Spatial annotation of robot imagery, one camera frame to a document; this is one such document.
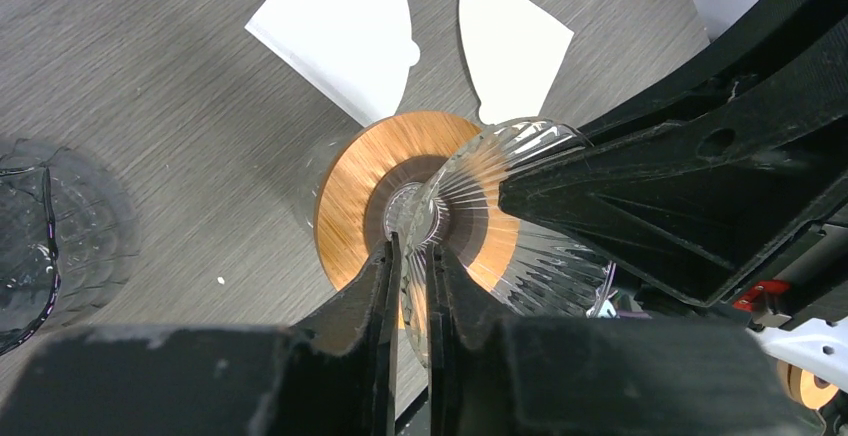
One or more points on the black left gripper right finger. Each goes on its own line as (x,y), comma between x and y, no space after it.
(493,372)

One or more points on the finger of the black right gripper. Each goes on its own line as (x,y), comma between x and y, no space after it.
(766,38)

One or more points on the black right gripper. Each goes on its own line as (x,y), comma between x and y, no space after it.
(695,208)

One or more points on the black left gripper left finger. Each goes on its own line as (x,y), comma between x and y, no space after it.
(331,373)

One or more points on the white coffee filter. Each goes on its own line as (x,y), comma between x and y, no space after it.
(513,50)
(357,53)

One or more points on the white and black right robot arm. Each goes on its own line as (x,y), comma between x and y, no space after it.
(805,353)

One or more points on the clear glass carafe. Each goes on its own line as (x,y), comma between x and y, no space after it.
(335,161)

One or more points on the grey glass pitcher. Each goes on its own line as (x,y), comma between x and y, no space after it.
(69,238)

